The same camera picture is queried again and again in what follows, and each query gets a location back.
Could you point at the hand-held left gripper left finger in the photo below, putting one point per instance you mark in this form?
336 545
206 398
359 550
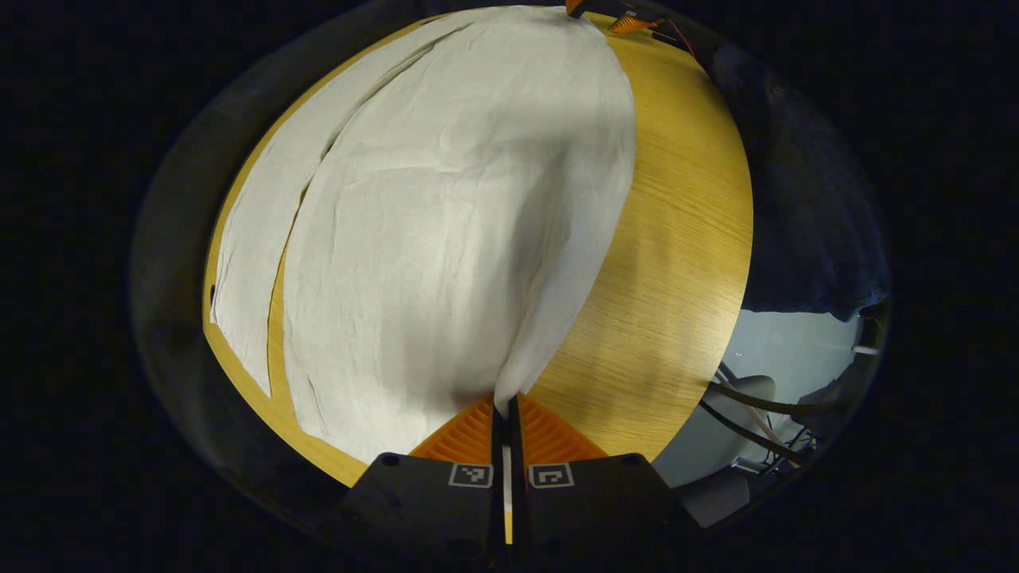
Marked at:
430 509

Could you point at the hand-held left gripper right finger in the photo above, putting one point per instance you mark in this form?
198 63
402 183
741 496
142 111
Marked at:
589 509

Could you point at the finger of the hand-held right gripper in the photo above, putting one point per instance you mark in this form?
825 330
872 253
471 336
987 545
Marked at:
633 24
575 7

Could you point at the white jeans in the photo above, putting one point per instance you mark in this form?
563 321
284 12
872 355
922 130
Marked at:
446 239

